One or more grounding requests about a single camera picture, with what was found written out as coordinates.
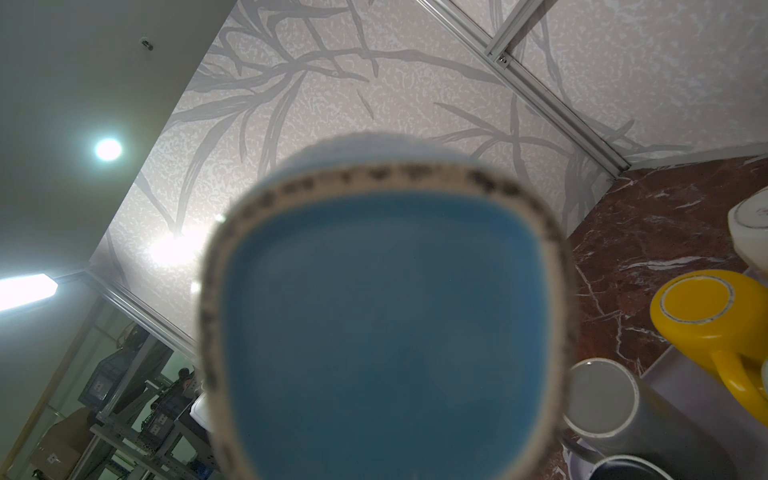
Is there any white faceted mug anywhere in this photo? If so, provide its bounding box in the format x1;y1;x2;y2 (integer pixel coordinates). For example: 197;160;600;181
727;188;768;278

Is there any grey mug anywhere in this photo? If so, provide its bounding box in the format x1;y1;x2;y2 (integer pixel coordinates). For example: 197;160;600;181
560;358;738;479

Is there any teal patterned mug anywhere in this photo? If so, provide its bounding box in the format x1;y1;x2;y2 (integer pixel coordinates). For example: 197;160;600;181
197;132;578;479

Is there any black mug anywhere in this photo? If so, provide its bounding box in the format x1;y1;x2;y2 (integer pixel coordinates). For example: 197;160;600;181
588;455;665;480

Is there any yellow mug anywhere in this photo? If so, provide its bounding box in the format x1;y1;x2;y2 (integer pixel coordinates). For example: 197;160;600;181
650;270;767;425

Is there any lavender tray mat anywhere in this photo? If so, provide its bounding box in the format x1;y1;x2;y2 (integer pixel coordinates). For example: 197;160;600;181
560;348;767;479

